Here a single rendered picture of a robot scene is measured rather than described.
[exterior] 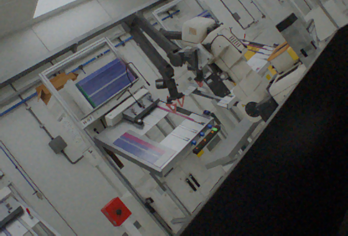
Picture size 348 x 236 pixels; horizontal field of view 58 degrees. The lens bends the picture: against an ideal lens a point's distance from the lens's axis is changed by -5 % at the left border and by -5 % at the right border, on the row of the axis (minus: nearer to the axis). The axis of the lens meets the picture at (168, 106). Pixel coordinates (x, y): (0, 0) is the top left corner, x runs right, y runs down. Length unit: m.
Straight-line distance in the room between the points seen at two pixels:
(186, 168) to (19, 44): 2.84
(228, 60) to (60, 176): 2.74
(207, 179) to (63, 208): 1.87
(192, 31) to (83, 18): 3.29
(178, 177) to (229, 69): 1.14
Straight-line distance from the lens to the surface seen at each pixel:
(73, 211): 4.11
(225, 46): 1.91
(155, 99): 2.93
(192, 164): 2.88
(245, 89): 1.98
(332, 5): 6.59
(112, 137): 2.71
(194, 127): 2.66
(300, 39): 0.59
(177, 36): 2.38
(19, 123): 4.20
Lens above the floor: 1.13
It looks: 2 degrees down
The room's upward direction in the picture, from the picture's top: 38 degrees counter-clockwise
